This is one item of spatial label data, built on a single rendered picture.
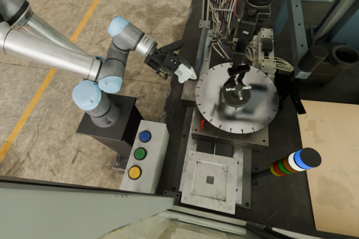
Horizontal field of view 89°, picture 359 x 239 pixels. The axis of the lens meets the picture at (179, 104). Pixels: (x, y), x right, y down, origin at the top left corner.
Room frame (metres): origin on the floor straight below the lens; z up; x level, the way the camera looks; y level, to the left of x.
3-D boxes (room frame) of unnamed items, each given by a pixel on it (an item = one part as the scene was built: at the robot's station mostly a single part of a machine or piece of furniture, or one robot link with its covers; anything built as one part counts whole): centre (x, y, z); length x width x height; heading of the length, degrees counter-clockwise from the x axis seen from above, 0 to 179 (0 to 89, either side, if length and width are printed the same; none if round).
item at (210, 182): (0.05, -0.07, 0.82); 0.18 x 0.18 x 0.15; 72
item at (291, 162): (0.05, -0.28, 1.11); 0.05 x 0.04 x 0.03; 72
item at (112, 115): (0.45, 0.39, 0.80); 0.15 x 0.15 x 0.10
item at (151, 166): (0.17, 0.16, 0.82); 0.28 x 0.11 x 0.15; 162
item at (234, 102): (0.35, -0.23, 0.96); 0.11 x 0.11 x 0.03
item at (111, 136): (0.45, 0.39, 0.37); 0.40 x 0.40 x 0.75; 72
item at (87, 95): (0.46, 0.39, 0.91); 0.13 x 0.12 x 0.14; 171
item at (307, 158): (0.05, -0.28, 1.14); 0.05 x 0.04 x 0.03; 72
